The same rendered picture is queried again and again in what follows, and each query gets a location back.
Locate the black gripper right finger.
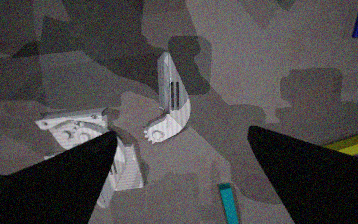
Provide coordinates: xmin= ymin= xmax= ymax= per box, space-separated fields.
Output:
xmin=247 ymin=126 xmax=358 ymax=224

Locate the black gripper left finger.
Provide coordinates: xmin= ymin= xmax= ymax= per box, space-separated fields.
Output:
xmin=0 ymin=131 xmax=118 ymax=224

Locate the teal flat bar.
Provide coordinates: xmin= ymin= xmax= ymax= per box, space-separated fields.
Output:
xmin=218 ymin=183 xmax=238 ymax=224

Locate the yellow flat bar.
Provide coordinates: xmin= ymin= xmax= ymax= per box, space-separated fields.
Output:
xmin=323 ymin=136 xmax=358 ymax=155

